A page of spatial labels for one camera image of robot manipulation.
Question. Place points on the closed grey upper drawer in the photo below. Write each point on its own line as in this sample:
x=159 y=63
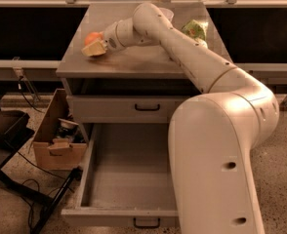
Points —
x=97 y=109

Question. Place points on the cardboard box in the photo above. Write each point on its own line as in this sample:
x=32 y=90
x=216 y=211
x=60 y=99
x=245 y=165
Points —
x=52 y=151

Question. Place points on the dark tray on stand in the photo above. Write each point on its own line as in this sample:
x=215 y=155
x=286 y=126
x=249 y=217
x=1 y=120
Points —
x=12 y=125

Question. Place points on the white bowl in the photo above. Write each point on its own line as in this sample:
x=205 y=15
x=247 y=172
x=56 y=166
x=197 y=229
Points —
x=166 y=14

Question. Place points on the open grey lower drawer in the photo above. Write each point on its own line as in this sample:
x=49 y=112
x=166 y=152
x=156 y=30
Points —
x=126 y=179

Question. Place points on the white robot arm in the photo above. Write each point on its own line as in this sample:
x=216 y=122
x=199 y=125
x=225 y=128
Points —
x=211 y=135

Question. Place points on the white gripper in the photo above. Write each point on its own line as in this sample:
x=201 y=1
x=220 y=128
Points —
x=110 y=38

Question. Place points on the green chip bag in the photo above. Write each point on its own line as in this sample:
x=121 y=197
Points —
x=196 y=30

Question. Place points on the orange fruit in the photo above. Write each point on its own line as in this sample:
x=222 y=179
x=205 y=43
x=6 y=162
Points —
x=93 y=38

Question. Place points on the white cup in box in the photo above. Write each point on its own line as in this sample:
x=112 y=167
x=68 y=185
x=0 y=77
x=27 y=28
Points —
x=70 y=125

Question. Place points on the black stand frame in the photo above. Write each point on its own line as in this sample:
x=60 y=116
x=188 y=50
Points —
x=7 y=151

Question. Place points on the grey drawer cabinet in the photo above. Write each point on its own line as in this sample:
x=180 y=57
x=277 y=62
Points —
x=124 y=62

